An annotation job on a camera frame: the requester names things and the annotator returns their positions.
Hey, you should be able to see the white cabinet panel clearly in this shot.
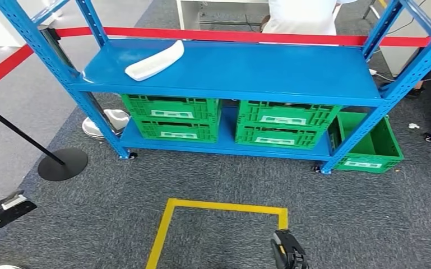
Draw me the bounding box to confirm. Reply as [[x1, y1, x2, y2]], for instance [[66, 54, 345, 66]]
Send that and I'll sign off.
[[380, 0, 431, 77]]

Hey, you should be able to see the white plastic part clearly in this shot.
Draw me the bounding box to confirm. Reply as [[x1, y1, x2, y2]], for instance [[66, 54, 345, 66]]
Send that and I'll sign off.
[[124, 40, 185, 82]]

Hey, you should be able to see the blue metal shelf rack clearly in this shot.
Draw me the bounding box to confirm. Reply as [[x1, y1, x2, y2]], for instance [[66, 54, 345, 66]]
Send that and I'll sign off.
[[0, 0, 431, 175]]

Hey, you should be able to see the empty green plastic crate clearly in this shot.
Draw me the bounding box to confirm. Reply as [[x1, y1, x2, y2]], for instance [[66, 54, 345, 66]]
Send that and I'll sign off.
[[328, 111, 405, 174]]

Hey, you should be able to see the white desk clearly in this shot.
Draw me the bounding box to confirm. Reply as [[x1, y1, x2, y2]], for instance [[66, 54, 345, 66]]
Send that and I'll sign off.
[[176, 0, 272, 31]]

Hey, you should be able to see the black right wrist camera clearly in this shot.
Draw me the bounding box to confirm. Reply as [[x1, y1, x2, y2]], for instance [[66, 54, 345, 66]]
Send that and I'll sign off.
[[271, 229, 309, 269]]

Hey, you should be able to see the black stanchion post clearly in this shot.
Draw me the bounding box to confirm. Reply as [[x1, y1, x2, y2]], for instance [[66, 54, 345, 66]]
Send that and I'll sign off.
[[0, 98, 89, 182]]

